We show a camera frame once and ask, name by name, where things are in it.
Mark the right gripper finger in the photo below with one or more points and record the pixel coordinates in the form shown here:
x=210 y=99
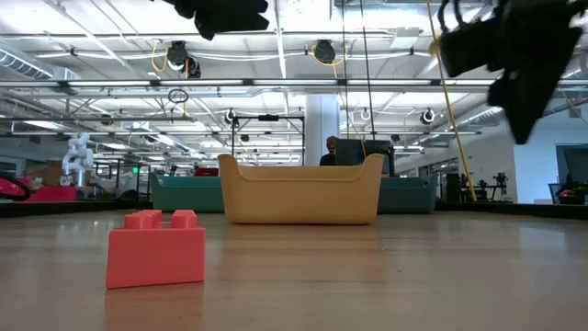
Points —
x=526 y=106

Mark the small round ceiling reel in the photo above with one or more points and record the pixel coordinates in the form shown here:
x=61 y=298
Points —
x=230 y=116
x=427 y=116
x=365 y=114

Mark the small red box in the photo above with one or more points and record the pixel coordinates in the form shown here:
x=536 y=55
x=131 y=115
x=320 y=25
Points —
x=205 y=172

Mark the brown cardboard box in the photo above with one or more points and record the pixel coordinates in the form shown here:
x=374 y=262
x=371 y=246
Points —
x=48 y=174

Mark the dark wall screen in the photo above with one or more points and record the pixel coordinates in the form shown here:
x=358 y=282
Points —
x=574 y=161

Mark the black computer monitor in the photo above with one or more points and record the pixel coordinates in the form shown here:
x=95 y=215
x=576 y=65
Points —
x=363 y=151

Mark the yellow plastic bin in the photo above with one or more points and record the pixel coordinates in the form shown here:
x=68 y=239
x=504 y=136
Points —
x=298 y=197

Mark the teal plastic bin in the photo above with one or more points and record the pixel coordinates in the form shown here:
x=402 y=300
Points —
x=186 y=195

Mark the black equipment rig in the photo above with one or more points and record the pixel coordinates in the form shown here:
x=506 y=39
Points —
x=489 y=186

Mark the red bulky object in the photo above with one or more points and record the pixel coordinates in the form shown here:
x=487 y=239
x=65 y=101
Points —
x=11 y=187

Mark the black metal frame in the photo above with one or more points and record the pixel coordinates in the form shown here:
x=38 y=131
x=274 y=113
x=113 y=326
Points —
x=268 y=117

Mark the person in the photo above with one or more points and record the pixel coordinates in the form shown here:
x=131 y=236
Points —
x=327 y=158

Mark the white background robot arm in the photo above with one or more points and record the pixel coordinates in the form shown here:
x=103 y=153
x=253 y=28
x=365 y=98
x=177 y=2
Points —
x=78 y=156

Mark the small orange toy block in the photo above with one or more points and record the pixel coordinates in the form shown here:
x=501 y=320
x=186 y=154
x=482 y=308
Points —
x=156 y=257

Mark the black cabinet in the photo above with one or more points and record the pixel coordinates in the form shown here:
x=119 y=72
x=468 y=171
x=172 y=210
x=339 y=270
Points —
x=452 y=186

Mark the silver ventilation duct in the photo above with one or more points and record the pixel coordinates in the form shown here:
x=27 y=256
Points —
x=32 y=66

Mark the blue-grey plastic bin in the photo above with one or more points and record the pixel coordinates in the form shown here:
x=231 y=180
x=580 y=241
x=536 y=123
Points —
x=409 y=195

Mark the red storage crate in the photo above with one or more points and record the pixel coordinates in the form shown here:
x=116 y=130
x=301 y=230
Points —
x=55 y=194

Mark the black equipment stand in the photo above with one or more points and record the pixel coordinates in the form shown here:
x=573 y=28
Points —
x=569 y=195

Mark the white building column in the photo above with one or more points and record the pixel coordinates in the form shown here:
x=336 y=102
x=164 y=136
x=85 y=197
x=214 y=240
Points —
x=321 y=119

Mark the black table edge rail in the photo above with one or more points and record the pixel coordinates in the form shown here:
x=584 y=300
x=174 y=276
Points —
x=55 y=209
x=533 y=209

